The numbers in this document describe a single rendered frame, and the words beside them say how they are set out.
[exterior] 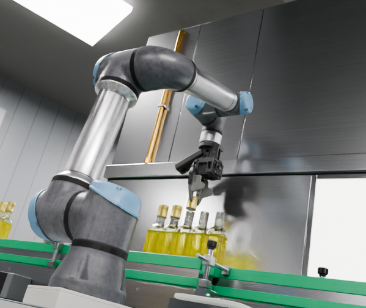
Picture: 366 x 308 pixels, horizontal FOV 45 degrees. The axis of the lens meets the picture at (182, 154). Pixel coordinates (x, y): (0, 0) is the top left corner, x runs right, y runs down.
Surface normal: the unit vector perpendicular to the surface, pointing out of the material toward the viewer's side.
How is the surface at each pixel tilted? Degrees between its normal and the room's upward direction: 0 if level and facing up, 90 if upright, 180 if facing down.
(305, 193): 90
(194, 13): 180
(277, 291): 90
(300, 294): 90
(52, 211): 98
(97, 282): 72
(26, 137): 90
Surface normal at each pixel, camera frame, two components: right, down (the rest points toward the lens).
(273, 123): -0.52, -0.44
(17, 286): 0.83, -0.05
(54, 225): -0.53, 0.22
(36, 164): 0.59, -0.19
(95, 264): 0.27, -0.61
